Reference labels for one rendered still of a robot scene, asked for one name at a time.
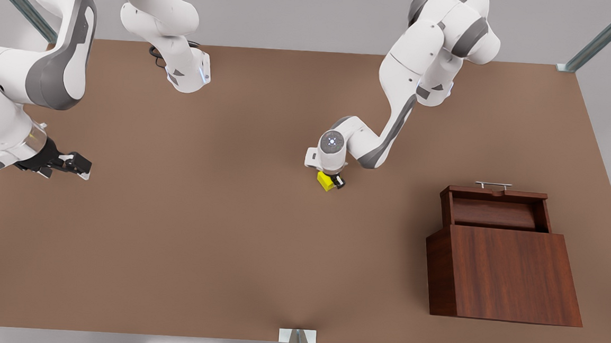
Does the yellow square block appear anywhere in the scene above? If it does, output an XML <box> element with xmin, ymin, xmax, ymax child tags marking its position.
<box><xmin>316</xmin><ymin>171</ymin><xmax>338</xmax><ymax>193</ymax></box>

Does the silver drawer handle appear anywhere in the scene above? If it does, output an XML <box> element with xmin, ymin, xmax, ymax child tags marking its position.
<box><xmin>474</xmin><ymin>181</ymin><xmax>513</xmax><ymax>194</ymax></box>

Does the dark wooden drawer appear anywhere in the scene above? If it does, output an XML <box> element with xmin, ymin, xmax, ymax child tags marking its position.
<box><xmin>438</xmin><ymin>185</ymin><xmax>554</xmax><ymax>234</ymax></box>

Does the black cable loop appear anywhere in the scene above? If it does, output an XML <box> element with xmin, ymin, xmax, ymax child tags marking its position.
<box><xmin>148</xmin><ymin>38</ymin><xmax>201</xmax><ymax>73</ymax></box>

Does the dark wooden cabinet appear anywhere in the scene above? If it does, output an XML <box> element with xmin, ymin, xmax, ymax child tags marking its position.
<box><xmin>421</xmin><ymin>223</ymin><xmax>589</xmax><ymax>328</ymax></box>

